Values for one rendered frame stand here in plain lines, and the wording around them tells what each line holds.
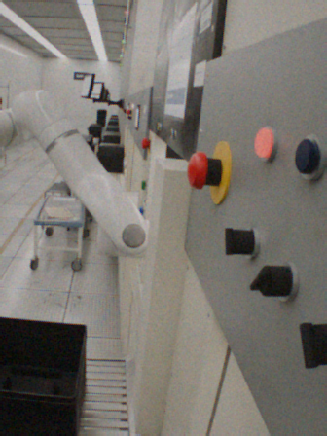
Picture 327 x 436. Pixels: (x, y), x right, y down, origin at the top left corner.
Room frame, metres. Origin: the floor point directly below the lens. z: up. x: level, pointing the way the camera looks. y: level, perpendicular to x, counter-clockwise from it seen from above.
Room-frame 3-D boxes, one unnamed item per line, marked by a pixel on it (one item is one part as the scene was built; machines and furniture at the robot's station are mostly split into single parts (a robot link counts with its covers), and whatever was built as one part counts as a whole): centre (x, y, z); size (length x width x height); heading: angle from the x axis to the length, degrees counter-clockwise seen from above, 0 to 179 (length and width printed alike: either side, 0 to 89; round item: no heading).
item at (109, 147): (3.79, 0.54, 0.93); 0.30 x 0.28 x 0.26; 5
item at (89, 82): (4.27, 0.78, 1.59); 0.50 x 0.41 x 0.36; 98
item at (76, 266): (3.45, 0.91, 0.24); 0.97 x 0.52 x 0.48; 11
